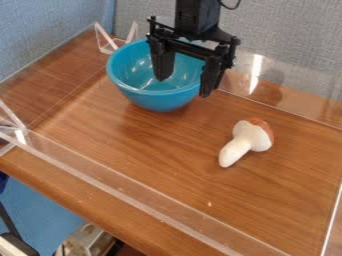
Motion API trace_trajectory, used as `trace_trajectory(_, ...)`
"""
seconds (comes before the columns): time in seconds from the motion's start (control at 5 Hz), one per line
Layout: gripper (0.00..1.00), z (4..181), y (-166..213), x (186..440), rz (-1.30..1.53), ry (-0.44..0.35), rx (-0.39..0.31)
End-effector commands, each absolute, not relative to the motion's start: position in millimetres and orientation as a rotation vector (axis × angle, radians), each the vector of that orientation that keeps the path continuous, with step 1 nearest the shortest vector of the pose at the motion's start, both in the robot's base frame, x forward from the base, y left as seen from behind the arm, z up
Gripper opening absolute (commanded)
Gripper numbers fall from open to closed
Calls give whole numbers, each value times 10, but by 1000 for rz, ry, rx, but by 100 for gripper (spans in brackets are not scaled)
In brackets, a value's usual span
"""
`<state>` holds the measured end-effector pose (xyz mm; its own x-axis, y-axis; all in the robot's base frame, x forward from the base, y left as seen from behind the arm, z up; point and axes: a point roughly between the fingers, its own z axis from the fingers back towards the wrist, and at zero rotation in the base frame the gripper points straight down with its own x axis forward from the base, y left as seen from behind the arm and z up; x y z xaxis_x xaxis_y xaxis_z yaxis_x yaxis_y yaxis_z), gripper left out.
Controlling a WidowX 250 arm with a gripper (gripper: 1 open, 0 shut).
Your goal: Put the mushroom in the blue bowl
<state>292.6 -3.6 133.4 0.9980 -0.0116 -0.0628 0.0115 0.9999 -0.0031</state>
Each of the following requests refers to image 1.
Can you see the blue plastic bowl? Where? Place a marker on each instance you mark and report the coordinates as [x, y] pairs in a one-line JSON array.
[[131, 73]]

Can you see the clear acrylic barrier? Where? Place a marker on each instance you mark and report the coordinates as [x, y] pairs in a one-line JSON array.
[[224, 238], [305, 91]]

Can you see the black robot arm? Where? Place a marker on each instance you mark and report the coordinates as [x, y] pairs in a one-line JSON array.
[[198, 15]]

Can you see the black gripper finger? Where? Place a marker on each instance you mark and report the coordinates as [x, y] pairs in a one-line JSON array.
[[211, 75], [162, 57]]

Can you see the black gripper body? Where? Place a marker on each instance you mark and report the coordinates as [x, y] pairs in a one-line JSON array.
[[212, 43]]

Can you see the clear acrylic front barrier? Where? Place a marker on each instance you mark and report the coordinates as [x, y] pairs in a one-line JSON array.
[[224, 238]]

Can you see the clear acrylic back barrier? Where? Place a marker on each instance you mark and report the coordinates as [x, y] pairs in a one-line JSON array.
[[305, 91]]

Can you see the white brown toy mushroom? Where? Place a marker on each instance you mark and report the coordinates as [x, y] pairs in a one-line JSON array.
[[251, 136]]

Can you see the clear acrylic corner bracket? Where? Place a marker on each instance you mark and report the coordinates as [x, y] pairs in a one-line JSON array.
[[110, 43]]

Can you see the black stand leg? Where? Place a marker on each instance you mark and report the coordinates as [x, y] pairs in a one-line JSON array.
[[12, 245]]

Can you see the clear acrylic left bracket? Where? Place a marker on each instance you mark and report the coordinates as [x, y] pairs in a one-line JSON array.
[[11, 128]]

